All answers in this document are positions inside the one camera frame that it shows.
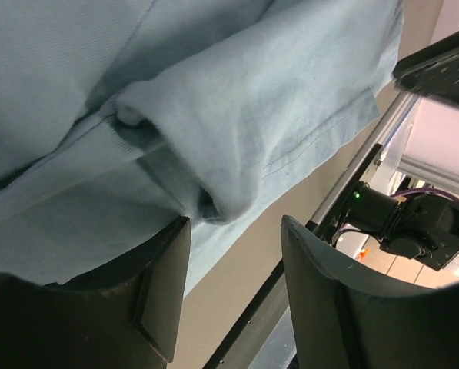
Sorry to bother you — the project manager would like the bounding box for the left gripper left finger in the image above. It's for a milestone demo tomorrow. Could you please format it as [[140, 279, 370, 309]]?
[[40, 215, 192, 363]]

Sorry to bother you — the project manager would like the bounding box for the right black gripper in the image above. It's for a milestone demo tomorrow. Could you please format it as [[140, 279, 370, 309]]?
[[393, 31, 459, 110]]

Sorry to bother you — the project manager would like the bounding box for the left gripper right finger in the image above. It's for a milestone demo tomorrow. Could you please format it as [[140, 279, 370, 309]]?
[[281, 216, 459, 368]]

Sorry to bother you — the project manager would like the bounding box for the blue t shirt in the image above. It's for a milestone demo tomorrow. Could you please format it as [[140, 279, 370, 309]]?
[[0, 1, 404, 290]]

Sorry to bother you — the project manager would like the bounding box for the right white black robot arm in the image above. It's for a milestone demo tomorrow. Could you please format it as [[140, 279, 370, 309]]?
[[319, 31, 459, 271]]

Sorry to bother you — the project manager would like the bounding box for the aluminium frame rail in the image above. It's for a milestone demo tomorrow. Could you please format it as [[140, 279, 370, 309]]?
[[306, 92, 418, 234]]

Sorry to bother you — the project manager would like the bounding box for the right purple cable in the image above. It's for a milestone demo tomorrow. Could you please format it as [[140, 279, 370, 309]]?
[[394, 186, 459, 203]]

